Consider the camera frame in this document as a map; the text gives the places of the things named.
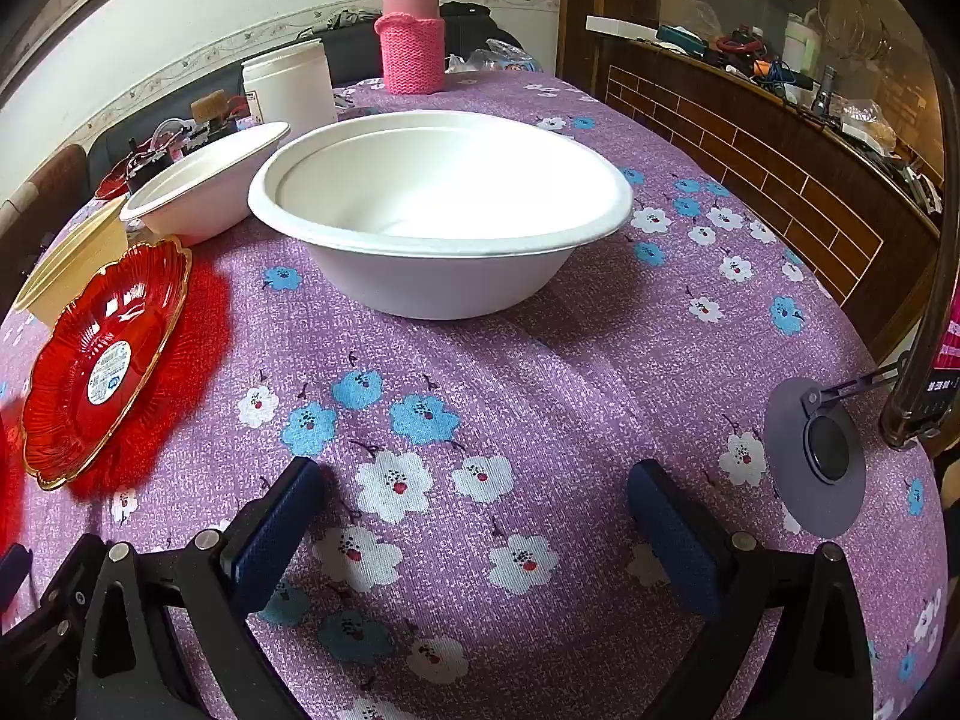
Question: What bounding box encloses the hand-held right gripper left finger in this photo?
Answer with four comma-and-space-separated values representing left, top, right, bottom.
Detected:
75, 456, 328, 720

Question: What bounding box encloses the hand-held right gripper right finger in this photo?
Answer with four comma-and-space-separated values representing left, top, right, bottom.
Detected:
627, 459, 878, 720

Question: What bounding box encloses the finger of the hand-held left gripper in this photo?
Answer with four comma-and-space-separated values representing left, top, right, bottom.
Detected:
0, 532, 106, 650

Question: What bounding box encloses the red glass plate gold rim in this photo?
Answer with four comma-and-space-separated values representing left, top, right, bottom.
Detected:
19, 236, 194, 492

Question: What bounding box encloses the small white paper bowl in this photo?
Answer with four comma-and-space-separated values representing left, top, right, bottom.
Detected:
118, 121, 292, 247

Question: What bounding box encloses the large white paper bowl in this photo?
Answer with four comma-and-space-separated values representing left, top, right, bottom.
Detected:
247, 111, 635, 320

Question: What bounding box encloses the grey round stand base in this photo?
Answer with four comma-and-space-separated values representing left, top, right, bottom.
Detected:
763, 360, 912, 541

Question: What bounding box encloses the purple floral tablecloth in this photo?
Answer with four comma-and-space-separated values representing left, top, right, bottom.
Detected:
0, 71, 950, 720

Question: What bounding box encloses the beige bowl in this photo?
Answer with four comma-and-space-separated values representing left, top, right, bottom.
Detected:
13, 199, 130, 329

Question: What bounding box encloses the dark curved chair back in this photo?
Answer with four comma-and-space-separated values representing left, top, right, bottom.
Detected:
877, 37, 960, 451

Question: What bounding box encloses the red printed box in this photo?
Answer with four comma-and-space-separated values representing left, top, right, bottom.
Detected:
926, 292, 960, 421

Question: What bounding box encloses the wooden brick-pattern cabinet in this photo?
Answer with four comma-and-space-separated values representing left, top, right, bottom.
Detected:
592, 34, 946, 368

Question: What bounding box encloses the brown wooden chair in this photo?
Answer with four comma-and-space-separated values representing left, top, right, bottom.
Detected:
0, 144, 91, 301

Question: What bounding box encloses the wooden lid container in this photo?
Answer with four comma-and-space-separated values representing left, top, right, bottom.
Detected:
190, 90, 233, 137

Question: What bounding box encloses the white plastic jar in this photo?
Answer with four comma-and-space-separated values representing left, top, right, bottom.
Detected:
241, 39, 338, 127

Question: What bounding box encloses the crumpled clear plastic bag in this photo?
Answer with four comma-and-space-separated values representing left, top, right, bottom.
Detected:
840, 99, 899, 151

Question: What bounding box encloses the teal box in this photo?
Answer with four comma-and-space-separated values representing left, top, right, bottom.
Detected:
656, 24, 710, 57

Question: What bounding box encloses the white plastic bottle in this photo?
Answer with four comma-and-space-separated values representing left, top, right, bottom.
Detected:
782, 11, 822, 76

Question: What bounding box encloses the bottle with pink knit sleeve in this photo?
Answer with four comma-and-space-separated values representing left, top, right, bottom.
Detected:
373, 0, 446, 96

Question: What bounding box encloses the flat white box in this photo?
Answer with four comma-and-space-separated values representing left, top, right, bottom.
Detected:
585, 15, 661, 43

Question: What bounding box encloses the black gadget with cables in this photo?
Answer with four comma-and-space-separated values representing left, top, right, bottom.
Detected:
124, 116, 252, 192

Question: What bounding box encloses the blue and orange cable bundle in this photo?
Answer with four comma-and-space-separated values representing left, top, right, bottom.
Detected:
750, 56, 800, 87

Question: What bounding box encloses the red cable bundle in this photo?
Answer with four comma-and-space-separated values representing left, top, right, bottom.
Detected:
712, 28, 767, 61

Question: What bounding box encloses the wooden door frame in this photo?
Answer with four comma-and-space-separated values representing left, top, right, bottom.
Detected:
559, 0, 665, 98

